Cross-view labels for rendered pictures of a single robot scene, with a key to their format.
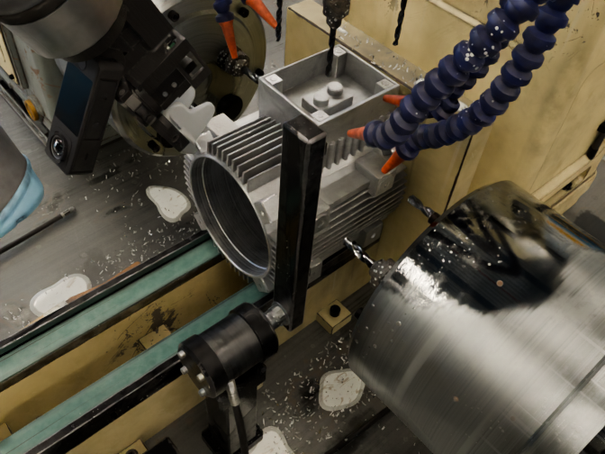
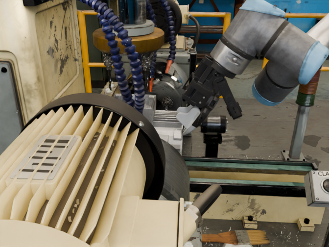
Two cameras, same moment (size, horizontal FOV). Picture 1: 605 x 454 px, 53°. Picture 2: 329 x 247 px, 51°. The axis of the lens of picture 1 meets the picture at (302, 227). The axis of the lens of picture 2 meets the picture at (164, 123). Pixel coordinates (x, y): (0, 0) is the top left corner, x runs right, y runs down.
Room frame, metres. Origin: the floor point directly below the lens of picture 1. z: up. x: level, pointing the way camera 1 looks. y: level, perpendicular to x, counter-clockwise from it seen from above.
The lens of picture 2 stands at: (1.07, 0.70, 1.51)
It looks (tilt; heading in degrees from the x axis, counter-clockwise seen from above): 27 degrees down; 229
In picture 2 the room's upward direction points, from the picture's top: straight up
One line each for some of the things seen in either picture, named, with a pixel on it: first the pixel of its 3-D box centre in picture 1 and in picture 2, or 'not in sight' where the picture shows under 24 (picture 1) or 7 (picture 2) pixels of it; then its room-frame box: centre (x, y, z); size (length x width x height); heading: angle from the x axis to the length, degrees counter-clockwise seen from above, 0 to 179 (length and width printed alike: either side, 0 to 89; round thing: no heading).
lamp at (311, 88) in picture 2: not in sight; (308, 85); (-0.06, 0.18, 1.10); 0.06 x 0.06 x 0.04
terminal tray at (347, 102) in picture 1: (326, 107); (133, 112); (0.56, -0.01, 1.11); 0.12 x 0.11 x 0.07; 135
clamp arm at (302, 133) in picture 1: (293, 240); (192, 92); (0.35, 0.01, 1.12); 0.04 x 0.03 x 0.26; 135
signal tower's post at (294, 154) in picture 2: not in sight; (303, 108); (-0.06, 0.18, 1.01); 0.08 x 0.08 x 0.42; 45
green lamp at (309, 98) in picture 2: not in sight; (305, 97); (-0.06, 0.18, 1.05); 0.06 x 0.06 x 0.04
